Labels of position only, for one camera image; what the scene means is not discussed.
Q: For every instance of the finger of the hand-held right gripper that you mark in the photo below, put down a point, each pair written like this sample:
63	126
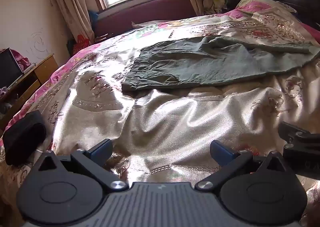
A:
297	134

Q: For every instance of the wooden desk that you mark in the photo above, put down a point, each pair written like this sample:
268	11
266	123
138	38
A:
30	79

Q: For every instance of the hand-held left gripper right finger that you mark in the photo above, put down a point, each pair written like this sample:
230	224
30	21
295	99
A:
220	151

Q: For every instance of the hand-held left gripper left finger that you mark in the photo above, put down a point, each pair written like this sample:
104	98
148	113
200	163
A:
101	150

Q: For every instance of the red floral cloth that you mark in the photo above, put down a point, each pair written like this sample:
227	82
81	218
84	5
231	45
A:
81	43

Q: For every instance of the pink cloth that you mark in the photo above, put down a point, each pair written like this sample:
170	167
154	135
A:
21	61

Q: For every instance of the black fabric bundle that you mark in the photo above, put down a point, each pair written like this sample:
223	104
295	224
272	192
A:
23	134

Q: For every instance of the black monitor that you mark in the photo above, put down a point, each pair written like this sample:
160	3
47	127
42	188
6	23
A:
8	68

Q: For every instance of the green pants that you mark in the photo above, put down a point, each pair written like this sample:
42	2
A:
200	67

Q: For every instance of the floral satin bedspread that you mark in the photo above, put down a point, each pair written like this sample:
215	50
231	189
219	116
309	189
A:
162	122

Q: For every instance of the pale floral cloth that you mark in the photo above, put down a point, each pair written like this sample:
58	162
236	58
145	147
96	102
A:
219	4

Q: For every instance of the blue bag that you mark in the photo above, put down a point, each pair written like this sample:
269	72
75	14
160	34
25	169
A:
93	18

